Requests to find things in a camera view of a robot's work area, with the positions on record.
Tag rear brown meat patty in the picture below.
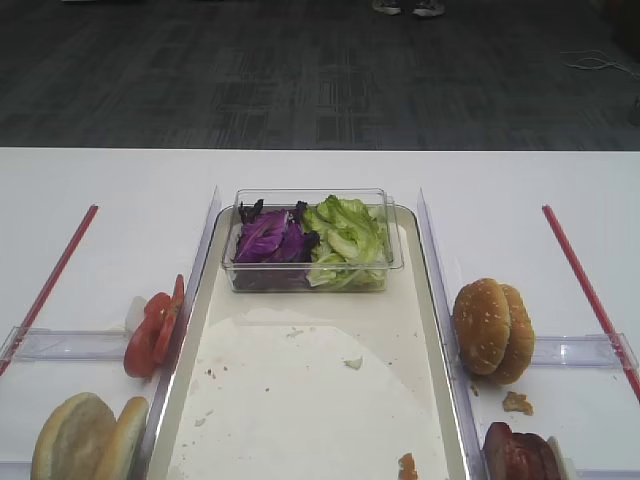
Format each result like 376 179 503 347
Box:
504 433 561 480

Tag grey sneaker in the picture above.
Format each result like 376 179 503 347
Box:
372 0 402 16
412 0 445 18

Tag white cable on floor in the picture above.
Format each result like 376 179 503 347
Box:
559 49 640 81

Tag brown crumb on table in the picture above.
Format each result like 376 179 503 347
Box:
502 391 534 416

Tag front sesame bun top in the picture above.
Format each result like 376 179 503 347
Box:
453 278 511 375

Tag white tomato pusher block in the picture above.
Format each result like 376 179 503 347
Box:
124 296 147 335

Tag left clear cross rail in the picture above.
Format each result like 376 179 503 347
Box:
1 327 129 363

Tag clear plastic salad container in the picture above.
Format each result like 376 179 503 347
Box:
221 188 404 293

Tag brown meat patty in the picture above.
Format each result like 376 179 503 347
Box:
504 433 561 480
483 422 512 480

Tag rear sesame bun top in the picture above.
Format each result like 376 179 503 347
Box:
492 284 535 385

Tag left red rail strip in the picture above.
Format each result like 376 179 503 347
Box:
1 204 99 375

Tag left grey sneaker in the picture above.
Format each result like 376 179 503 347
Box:
372 0 402 16

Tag large tomato slice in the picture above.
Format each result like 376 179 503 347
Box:
123 292 171 378

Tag red rail strip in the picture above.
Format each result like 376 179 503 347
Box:
1 204 99 375
541 205 639 398

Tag white metal serving tray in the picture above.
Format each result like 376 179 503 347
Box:
147 207 465 479

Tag sesame bun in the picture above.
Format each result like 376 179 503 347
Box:
492 284 535 385
453 278 511 375

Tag small tomato slice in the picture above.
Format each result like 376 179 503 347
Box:
153 274 184 365

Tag right clear cross rail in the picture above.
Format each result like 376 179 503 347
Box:
530 333 639 370

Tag green lettuce leaves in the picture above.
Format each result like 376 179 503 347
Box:
302 195 391 292

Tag left clear long divider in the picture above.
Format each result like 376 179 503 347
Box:
128 187 221 479

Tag pale bun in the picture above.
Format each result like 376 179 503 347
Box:
94 396 149 480
30 392 116 480

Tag right red rail strip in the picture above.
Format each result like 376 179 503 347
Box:
541 205 639 398

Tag lower right clear rail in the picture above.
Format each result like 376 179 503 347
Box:
577 469 640 480

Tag right grey sneaker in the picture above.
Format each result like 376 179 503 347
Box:
412 0 445 18

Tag purple cabbage leaves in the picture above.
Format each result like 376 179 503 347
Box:
232 199 320 292

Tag front brown meat patty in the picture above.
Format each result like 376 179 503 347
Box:
483 422 512 480

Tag brown crumb on tray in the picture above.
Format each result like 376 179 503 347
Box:
398 453 419 480

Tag lower left clear rail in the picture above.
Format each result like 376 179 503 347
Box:
0 462 31 480

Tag clear cross rail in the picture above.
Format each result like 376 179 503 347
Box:
1 327 129 363
530 333 639 370

